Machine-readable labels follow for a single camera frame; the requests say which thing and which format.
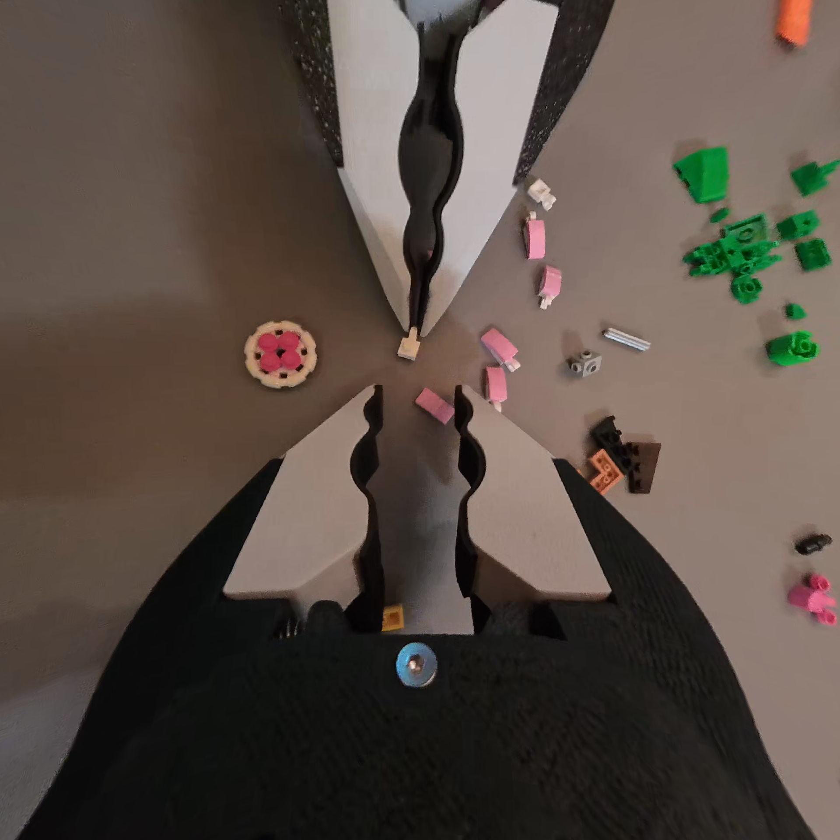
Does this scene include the pink curved slope brick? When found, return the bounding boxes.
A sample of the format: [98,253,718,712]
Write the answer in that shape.
[415,387,455,425]

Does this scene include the round white plate magenta studs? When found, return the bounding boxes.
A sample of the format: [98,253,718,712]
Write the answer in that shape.
[244,320,319,390]

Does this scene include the grey desk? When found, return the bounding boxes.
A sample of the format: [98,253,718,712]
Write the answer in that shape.
[0,0,840,840]

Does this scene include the black studded plate brick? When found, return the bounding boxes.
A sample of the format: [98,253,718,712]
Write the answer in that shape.
[589,415,626,455]

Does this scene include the dark brown wedge brick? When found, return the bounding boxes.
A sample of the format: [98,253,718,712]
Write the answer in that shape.
[622,441,662,495]

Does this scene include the group of green toy bricks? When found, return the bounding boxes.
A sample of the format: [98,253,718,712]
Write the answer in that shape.
[671,144,840,368]

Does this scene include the orange brick separator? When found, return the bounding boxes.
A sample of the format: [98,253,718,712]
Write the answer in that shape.
[774,0,815,48]

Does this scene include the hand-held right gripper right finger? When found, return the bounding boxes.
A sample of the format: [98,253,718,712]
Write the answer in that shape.
[453,385,616,635]

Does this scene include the orange bracket brick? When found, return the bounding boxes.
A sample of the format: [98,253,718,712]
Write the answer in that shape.
[587,449,626,494]

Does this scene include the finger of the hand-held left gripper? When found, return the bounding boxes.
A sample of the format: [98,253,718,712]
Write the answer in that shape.
[325,0,424,334]
[419,0,560,337]

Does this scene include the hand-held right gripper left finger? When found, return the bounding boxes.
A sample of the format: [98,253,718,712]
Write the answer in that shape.
[223,385,387,635]

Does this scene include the magenta toy brick piece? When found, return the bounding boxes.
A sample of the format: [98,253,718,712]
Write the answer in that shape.
[787,572,839,624]

